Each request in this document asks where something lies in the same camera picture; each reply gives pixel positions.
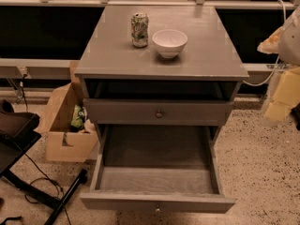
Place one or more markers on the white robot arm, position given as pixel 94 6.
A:
pixel 285 41

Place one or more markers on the white ceramic bowl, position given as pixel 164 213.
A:
pixel 169 43

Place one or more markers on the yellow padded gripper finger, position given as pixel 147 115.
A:
pixel 285 95

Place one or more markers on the metal frame rail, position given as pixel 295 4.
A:
pixel 44 69

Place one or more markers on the grey drawer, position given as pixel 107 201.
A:
pixel 158 112
pixel 157 169

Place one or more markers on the grey wooden drawer cabinet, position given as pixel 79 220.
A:
pixel 159 65

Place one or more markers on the black stand leg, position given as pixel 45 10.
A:
pixel 57 205

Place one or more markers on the black office chair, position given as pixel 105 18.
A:
pixel 17 134

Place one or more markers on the green white soda can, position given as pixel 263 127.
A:
pixel 139 29

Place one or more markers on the open cardboard box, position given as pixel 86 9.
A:
pixel 64 144

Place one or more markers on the green snack bag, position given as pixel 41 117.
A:
pixel 78 117

